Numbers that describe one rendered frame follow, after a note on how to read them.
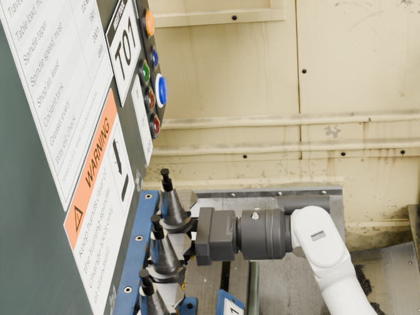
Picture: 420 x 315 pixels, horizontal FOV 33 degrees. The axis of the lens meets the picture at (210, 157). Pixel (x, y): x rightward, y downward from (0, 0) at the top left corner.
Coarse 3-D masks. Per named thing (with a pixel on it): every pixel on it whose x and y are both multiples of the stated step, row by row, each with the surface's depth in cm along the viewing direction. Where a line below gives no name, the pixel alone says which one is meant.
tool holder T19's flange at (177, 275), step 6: (150, 258) 114; (180, 258) 114; (150, 264) 115; (180, 264) 114; (150, 270) 112; (174, 270) 112; (180, 270) 112; (150, 276) 112; (156, 276) 111; (162, 276) 111; (168, 276) 111; (174, 276) 111; (180, 276) 113; (180, 282) 113
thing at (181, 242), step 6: (168, 234) 119; (174, 234) 119; (180, 234) 119; (186, 234) 119; (150, 240) 119; (174, 240) 118; (180, 240) 118; (186, 240) 118; (150, 246) 118; (174, 246) 117; (180, 246) 117; (186, 246) 117; (150, 252) 117; (180, 252) 116
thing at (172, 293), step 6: (156, 282) 111; (162, 282) 111; (168, 282) 111; (174, 282) 111; (162, 288) 110; (168, 288) 110; (174, 288) 110; (180, 288) 110; (162, 294) 109; (168, 294) 109; (174, 294) 109; (180, 294) 109; (138, 300) 109; (168, 300) 108; (174, 300) 108; (180, 300) 108; (138, 306) 108; (174, 306) 107
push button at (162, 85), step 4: (160, 76) 74; (160, 80) 73; (164, 80) 74; (160, 84) 73; (164, 84) 74; (160, 88) 73; (164, 88) 73; (160, 92) 73; (164, 92) 73; (160, 96) 73; (164, 96) 73; (160, 100) 73; (164, 100) 74
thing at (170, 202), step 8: (168, 192) 116; (176, 192) 118; (168, 200) 117; (176, 200) 118; (168, 208) 118; (176, 208) 118; (168, 216) 119; (176, 216) 119; (184, 216) 120; (168, 224) 120
